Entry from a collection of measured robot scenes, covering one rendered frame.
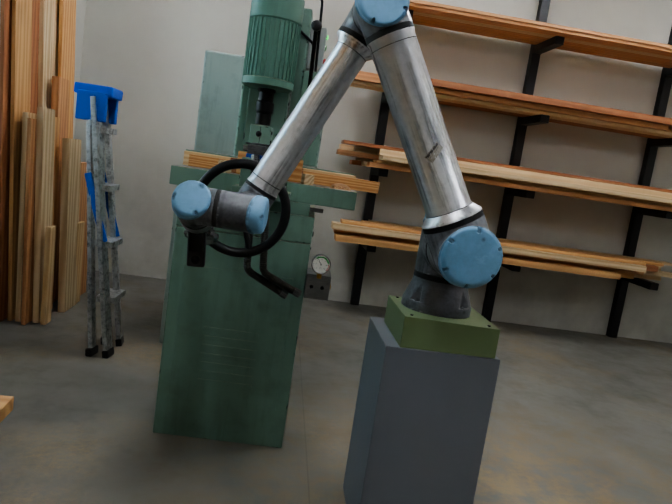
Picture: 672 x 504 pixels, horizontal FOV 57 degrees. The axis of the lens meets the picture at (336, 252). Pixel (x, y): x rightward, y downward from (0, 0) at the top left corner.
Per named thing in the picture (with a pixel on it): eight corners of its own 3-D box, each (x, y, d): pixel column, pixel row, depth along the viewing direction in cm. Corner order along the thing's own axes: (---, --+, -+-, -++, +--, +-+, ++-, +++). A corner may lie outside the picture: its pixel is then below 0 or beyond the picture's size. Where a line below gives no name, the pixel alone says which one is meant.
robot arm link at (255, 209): (271, 195, 153) (221, 187, 152) (269, 198, 142) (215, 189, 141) (266, 232, 154) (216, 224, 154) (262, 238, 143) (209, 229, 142)
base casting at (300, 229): (174, 225, 199) (177, 197, 198) (205, 211, 256) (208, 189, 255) (312, 244, 202) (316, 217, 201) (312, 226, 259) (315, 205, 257)
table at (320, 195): (160, 184, 188) (162, 164, 187) (181, 181, 218) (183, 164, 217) (357, 213, 191) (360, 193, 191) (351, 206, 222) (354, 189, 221)
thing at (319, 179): (188, 165, 212) (189, 154, 212) (189, 165, 214) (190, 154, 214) (378, 193, 216) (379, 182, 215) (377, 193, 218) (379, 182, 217)
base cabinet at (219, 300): (150, 433, 209) (173, 225, 199) (185, 374, 266) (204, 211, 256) (282, 449, 211) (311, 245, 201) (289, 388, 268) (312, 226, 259)
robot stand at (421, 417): (436, 496, 195) (466, 328, 188) (463, 556, 166) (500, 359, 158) (342, 487, 192) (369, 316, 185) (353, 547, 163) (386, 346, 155)
